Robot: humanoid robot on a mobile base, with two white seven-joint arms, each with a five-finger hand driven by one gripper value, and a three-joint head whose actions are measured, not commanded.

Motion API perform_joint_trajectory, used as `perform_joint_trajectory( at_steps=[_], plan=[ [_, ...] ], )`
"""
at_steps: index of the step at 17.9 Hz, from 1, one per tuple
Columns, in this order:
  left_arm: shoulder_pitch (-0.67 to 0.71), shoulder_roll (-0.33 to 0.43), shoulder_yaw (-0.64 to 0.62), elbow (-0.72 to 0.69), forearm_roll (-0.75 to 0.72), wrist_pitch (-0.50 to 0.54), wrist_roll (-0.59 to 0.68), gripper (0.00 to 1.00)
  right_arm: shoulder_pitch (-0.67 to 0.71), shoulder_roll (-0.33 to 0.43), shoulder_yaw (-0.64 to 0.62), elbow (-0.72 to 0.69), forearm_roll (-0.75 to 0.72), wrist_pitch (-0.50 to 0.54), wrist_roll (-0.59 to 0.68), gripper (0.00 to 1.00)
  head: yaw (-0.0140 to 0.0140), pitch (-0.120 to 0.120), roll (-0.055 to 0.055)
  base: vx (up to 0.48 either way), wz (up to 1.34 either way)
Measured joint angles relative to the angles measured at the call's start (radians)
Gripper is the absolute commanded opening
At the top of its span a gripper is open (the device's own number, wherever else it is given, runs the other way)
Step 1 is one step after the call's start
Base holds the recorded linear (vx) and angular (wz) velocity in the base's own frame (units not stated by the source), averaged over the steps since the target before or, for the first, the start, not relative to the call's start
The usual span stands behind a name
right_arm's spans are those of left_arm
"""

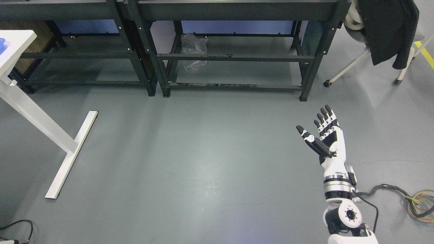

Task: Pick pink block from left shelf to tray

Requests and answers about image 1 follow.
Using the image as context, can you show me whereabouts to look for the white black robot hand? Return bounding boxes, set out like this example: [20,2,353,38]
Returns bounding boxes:
[296,105,347,178]

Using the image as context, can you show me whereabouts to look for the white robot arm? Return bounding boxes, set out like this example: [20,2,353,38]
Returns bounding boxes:
[323,165,378,244]

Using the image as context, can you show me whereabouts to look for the black metal shelf right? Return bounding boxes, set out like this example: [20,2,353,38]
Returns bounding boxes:
[126,0,351,101]

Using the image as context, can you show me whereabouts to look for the black metal shelf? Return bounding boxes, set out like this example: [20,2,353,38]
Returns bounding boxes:
[126,0,351,101]
[1,0,158,96]

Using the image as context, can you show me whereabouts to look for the black metal shelf left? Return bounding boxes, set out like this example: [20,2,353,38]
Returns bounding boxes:
[1,0,158,96]

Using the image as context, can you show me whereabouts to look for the white desk with tray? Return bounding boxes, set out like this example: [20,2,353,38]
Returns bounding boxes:
[0,30,99,199]

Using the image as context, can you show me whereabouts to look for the blue plastic tray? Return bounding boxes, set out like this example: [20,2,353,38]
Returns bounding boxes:
[0,38,6,53]

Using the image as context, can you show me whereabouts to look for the white rolling chair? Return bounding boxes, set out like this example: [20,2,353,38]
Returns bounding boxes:
[323,0,425,87]

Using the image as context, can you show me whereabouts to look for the black jacket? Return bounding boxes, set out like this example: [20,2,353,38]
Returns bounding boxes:
[358,0,419,70]

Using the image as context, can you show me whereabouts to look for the clear plastic bag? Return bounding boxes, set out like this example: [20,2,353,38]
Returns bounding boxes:
[180,33,208,74]

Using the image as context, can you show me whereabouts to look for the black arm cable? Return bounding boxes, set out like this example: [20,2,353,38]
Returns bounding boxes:
[353,184,434,234]

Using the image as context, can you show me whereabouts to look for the coloured wire bundle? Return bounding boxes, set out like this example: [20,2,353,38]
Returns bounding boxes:
[404,190,434,223]

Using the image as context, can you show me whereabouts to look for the black cable bottom left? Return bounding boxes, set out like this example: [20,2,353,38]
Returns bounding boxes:
[0,220,34,244]

